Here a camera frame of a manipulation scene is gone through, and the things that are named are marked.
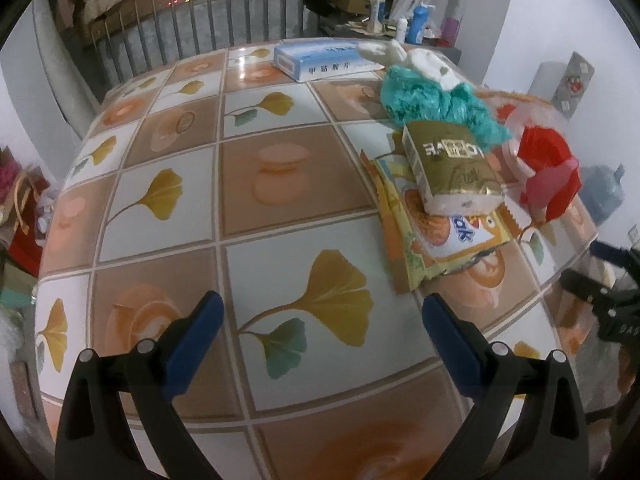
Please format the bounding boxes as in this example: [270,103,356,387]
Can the red plastic bag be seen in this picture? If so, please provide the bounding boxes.
[516,126,582,224]

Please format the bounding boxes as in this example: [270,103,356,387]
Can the orange yellow snack bag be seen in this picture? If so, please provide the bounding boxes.
[359,153,518,294]

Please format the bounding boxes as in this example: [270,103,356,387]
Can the teal plastic bag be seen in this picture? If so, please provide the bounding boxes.
[380,65,512,152]

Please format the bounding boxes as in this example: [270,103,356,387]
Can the blue medicine tablet box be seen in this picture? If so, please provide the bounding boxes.
[272,40,383,82]

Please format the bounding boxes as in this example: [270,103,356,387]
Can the blue water jug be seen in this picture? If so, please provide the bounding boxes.
[579,165,625,226]

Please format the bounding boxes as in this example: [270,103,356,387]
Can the patterned tablecloth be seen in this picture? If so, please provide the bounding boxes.
[35,44,596,479]

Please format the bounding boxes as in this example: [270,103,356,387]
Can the blue pump bottle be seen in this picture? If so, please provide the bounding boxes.
[406,2,434,44]

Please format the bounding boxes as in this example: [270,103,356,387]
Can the small white bottle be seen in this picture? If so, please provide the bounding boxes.
[395,18,408,44]

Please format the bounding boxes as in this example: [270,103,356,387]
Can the metal bed railing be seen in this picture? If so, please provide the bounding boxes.
[91,0,316,87]

